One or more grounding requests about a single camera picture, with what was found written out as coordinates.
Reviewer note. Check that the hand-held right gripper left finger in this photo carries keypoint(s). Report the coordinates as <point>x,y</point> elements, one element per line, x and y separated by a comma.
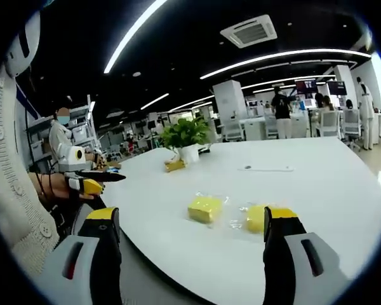
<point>92,263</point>

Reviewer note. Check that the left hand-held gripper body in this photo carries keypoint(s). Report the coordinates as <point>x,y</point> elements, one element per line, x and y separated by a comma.
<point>71,160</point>

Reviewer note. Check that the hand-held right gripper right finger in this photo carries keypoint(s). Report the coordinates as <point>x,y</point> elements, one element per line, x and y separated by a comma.
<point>292,263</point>

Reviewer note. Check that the yellow silicone block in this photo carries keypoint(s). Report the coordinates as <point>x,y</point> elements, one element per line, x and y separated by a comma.
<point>204,208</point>
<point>254,219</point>
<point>175,165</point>

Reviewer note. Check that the person's left hand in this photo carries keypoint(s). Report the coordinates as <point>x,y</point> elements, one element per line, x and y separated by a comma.
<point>55,190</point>

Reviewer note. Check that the metal storage shelf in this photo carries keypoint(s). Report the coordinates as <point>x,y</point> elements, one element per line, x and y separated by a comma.
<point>82,127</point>

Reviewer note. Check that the person's white knit cardigan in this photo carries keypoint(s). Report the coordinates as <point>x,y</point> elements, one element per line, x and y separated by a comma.
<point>9,190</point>

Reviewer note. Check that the clear plastic wrapper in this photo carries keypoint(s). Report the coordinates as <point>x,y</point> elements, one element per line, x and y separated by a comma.
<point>223,200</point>
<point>238,219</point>

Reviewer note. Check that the short ceiling light strip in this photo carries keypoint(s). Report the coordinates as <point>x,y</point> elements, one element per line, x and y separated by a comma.
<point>154,101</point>

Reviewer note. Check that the green potted plant white pot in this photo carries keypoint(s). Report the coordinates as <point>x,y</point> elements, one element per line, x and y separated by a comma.
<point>185,133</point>

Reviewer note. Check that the small black object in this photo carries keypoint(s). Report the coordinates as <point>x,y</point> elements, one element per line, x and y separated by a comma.
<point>204,150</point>

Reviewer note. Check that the white worn device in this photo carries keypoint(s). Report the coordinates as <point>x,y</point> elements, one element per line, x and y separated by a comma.
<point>22,47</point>

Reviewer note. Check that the grey office chair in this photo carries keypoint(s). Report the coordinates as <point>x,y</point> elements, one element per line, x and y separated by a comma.
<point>233,131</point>
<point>330,122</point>
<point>351,125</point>

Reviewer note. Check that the long ceiling light strip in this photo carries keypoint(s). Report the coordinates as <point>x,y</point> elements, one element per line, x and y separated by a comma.
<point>130,35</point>

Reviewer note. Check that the white square pillar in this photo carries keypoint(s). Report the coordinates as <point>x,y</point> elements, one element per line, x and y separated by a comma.
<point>230,101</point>

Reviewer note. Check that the curved ceiling light strip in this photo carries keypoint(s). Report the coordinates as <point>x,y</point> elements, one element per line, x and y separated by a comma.
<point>285,60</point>

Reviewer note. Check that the ceiling air conditioner vent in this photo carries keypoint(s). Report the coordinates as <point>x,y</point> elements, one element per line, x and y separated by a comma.
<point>249,31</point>

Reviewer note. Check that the wall screen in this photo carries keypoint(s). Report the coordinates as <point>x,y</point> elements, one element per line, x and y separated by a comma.
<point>336,88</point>
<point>305,87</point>

